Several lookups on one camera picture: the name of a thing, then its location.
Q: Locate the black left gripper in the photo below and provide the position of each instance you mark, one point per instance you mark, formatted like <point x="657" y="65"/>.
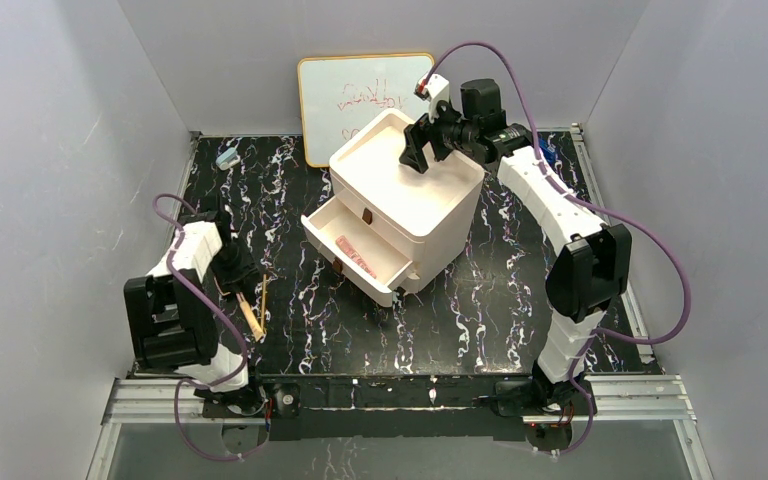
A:
<point x="236" y="270"/>

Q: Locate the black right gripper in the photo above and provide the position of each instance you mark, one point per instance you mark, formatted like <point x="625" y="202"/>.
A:
<point x="428" y="138"/>

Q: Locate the white drawer organizer box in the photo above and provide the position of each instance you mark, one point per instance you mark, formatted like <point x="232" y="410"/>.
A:
<point x="425" y="216"/>

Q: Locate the pink lipstick box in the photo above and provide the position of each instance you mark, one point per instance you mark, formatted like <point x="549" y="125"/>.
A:
<point x="351" y="252"/>

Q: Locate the white drawer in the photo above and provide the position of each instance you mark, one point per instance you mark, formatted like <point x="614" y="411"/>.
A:
<point x="334" y="219"/>

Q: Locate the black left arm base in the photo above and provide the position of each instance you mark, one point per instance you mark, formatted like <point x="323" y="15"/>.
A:
<point x="262" y="398"/>

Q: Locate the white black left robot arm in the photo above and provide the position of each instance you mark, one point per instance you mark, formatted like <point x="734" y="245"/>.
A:
<point x="172" y="328"/>

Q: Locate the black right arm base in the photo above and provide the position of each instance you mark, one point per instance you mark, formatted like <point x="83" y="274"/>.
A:
<point x="538" y="395"/>

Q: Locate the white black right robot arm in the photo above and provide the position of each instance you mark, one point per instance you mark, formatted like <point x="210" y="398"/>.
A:
<point x="591" y="257"/>

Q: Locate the thin wooden makeup pencil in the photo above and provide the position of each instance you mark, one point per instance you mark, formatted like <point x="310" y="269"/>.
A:
<point x="263" y="304"/>

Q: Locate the blue black stapler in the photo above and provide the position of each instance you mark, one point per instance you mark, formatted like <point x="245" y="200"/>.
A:
<point x="548" y="152"/>

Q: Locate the light blue small stapler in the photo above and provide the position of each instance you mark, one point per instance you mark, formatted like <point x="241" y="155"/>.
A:
<point x="227" y="159"/>

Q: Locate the yellow framed whiteboard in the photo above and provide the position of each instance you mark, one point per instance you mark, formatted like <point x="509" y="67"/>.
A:
<point x="340" y="95"/>

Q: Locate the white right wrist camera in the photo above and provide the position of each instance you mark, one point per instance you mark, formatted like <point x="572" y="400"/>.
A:
<point x="434" y="90"/>

